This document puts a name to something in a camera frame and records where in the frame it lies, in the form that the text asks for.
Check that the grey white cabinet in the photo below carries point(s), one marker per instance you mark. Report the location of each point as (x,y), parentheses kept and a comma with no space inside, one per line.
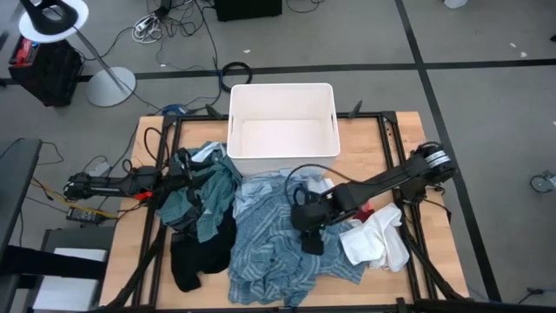
(69,295)

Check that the teal dotted shirt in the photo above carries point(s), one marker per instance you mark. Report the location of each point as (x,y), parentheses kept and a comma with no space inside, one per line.
(217,191)

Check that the black desk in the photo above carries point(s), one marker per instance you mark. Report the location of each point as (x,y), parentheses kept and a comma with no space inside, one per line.
(17,182)

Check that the black storage crate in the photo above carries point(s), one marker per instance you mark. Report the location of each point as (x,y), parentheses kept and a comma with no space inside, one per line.
(48,78)

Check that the white floor lamp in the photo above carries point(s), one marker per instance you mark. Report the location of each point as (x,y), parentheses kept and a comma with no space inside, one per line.
(110,87)

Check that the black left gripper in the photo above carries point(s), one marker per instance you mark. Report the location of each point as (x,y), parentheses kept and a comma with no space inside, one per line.
(182,167)

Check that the black angled bracket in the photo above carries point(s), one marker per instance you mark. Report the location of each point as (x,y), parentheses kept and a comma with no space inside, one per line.
(213,112)
(355,109)

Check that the red black battery box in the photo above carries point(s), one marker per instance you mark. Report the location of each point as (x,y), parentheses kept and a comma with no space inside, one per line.
(26,51)

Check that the black power adapter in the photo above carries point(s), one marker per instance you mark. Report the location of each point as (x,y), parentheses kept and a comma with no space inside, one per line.
(84,215)

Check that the grey power adapter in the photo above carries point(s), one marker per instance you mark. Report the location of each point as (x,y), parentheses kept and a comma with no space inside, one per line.
(100,168)

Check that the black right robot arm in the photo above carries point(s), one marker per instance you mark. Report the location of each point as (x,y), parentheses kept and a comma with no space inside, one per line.
(391,176)

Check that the white round object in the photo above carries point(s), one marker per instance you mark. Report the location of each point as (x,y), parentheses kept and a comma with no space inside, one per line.
(455,3)

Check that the black aluminium frame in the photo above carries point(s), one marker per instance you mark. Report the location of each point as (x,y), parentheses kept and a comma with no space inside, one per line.
(195,117)

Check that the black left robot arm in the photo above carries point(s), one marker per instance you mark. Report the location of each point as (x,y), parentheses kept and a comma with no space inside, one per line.
(108,187)

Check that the grey caster wheel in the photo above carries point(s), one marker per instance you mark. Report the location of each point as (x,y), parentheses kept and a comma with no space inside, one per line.
(540,182)

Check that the plain white towel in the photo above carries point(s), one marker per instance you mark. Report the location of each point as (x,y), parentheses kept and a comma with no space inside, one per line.
(373,243)

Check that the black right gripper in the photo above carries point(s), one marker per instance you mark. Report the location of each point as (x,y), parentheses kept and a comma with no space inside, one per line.
(313,213)

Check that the bright red cloth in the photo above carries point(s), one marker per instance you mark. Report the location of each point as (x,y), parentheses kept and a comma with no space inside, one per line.
(364,214)

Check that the blue striped shirt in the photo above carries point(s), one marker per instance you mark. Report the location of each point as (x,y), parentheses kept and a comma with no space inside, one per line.
(269,252)

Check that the white plastic laundry bin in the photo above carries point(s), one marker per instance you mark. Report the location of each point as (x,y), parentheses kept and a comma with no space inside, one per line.
(282,139)

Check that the black garment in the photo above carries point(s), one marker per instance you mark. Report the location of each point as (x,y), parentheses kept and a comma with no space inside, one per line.
(195,261)

